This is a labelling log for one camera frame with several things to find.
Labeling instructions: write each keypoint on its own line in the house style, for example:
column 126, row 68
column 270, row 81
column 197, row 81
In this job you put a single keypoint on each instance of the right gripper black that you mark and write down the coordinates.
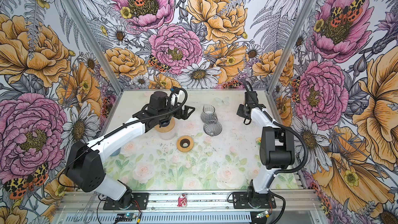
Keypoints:
column 240, row 112

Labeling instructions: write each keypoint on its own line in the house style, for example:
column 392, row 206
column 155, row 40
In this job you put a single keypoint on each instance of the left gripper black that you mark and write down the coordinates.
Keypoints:
column 185, row 115

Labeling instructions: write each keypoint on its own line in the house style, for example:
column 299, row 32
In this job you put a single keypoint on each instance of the blue glass dripper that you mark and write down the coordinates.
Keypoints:
column 171, row 123

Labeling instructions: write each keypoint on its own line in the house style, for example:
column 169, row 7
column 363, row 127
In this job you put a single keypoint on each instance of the wooden dripper ring stand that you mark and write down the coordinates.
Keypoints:
column 159, row 128

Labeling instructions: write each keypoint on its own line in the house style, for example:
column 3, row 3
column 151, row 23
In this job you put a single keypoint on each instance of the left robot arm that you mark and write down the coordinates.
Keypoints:
column 85, row 160

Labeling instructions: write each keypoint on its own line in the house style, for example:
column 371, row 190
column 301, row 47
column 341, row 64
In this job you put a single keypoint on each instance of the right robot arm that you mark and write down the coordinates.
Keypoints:
column 276, row 153

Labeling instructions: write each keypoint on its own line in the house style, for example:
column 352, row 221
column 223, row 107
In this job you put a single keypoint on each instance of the grey ribbed glass dripper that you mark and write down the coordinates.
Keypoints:
column 212, row 128

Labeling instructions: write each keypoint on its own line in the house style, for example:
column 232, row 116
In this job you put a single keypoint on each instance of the colourful small toy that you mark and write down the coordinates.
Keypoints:
column 258, row 140

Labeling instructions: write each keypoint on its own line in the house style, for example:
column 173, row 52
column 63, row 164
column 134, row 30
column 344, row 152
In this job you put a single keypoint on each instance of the grey blue oval case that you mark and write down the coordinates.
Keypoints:
column 115, row 153

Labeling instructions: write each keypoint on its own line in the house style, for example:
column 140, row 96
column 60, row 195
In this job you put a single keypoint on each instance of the pink small figurine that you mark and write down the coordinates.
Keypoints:
column 182, row 200

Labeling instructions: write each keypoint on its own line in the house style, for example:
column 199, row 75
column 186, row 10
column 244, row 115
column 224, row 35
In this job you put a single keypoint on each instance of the clear glass carafe wooden handle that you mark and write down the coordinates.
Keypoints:
column 169, row 135

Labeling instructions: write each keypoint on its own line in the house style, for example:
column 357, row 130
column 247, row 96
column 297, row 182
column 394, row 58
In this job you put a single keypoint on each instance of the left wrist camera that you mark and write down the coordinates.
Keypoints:
column 159, row 103

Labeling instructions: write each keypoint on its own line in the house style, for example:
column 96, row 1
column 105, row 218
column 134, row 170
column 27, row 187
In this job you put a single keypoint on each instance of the aluminium front rail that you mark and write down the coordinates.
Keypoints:
column 297, row 206

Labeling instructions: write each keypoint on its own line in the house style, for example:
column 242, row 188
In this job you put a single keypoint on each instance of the aluminium corner post right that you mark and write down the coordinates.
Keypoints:
column 301, row 17

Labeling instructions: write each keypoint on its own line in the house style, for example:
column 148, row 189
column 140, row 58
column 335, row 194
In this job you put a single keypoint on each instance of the aluminium corner post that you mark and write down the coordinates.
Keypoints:
column 301, row 17
column 79, row 19

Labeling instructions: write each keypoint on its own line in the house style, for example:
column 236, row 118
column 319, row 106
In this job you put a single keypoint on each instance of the aluminium corner post left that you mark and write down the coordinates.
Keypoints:
column 79, row 19

